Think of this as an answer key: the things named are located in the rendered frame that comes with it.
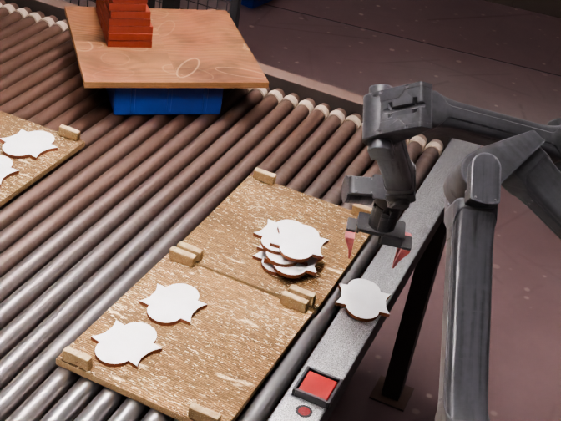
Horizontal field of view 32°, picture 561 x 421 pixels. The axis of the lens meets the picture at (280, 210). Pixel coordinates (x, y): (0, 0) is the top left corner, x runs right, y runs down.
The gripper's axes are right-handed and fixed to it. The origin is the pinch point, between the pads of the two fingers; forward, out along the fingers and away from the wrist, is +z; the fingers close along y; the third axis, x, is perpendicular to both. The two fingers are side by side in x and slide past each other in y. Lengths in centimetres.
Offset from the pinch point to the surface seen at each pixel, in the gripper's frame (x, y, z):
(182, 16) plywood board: -103, 65, 0
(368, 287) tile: 0.7, -0.9, 7.3
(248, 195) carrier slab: -26.1, 30.6, 7.9
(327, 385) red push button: 34.6, 5.0, 6.7
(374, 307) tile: 7.2, -2.6, 7.3
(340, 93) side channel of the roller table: -89, 14, 7
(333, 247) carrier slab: -10.8, 8.1, 6.9
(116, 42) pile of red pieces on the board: -73, 78, -2
